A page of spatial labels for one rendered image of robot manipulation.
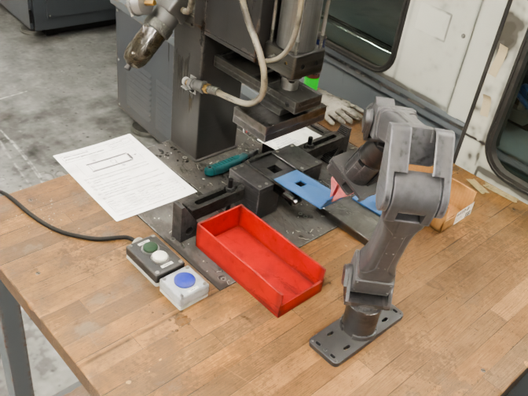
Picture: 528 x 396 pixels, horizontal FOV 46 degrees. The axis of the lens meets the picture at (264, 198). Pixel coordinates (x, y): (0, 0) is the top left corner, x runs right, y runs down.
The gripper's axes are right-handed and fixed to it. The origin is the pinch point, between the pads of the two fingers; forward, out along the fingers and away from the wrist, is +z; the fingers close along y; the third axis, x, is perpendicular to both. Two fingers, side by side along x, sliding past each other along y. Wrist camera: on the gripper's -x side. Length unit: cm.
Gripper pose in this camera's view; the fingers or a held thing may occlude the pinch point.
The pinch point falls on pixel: (334, 197)
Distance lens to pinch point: 130.7
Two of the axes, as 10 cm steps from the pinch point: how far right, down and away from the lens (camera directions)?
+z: -4.0, 5.2, 7.6
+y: -5.5, -7.9, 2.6
